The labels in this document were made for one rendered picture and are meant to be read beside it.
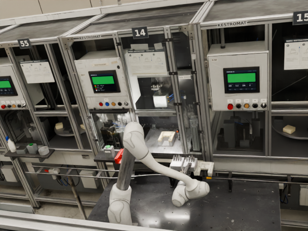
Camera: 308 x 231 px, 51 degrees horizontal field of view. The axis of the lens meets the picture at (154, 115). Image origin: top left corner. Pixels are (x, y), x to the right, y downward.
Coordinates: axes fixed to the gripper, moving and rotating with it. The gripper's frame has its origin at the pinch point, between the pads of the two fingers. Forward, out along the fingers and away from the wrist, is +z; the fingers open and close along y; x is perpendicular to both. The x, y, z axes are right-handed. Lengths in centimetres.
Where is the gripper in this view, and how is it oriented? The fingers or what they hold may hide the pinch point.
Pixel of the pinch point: (189, 167)
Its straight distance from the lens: 271.2
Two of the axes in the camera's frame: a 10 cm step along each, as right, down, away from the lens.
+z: 3.1, -4.9, 8.1
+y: -1.7, -8.7, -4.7
